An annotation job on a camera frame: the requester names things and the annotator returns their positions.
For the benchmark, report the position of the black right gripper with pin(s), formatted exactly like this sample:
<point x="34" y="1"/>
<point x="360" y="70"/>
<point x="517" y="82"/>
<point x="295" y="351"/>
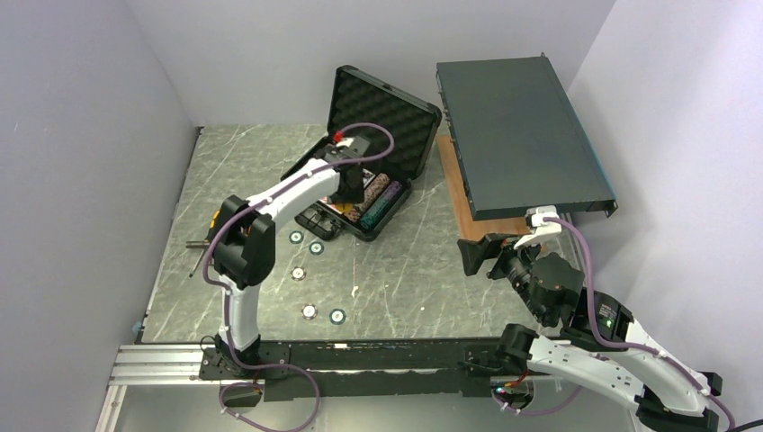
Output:
<point x="473" y="252"/>

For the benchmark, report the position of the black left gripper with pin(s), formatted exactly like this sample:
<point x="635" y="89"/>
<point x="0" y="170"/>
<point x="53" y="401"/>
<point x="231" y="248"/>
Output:
<point x="354" y="197"/>

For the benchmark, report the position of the white brown poker chip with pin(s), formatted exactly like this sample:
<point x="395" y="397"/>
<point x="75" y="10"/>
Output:
<point x="298" y="273"/>
<point x="309" y="311"/>

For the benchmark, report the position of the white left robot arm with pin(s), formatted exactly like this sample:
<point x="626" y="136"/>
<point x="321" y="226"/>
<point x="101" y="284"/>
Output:
<point x="242" y="236"/>

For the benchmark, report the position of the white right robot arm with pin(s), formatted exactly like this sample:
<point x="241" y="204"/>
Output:
<point x="603" y="349"/>

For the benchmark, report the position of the blue playing card deck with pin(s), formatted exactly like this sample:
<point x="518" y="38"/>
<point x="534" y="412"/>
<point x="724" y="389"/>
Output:
<point x="368" y="177"/>

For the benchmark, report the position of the wooden board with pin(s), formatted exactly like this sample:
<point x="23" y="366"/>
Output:
<point x="469" y="228"/>

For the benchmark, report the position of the red playing card deck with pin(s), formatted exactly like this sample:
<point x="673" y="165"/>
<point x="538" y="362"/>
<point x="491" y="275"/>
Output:
<point x="330" y="204"/>

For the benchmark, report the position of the brown blue chip row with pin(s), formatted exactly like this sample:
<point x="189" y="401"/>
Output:
<point x="371" y="193"/>

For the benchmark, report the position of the green chip stack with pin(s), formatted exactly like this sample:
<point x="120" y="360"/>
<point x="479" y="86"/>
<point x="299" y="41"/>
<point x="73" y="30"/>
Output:
<point x="371" y="219"/>

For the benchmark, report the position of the purple chip stack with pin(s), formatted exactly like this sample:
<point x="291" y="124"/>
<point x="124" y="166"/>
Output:
<point x="391" y="191"/>

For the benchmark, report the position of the teal poker chip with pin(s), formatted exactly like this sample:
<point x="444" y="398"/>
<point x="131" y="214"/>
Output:
<point x="317" y="248"/>
<point x="337" y="316"/>
<point x="296" y="237"/>

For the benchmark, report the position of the dark teal rack server box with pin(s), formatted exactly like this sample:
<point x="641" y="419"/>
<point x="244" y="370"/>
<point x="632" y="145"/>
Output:
<point x="518" y="140"/>

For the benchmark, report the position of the grey metal pipe fitting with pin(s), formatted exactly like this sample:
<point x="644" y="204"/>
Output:
<point x="196" y="244"/>

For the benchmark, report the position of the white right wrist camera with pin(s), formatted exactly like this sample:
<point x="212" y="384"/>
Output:
<point x="542" y="225"/>

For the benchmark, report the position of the black yellow handled screwdriver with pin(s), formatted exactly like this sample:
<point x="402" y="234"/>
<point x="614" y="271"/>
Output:
<point x="197" y="262"/>

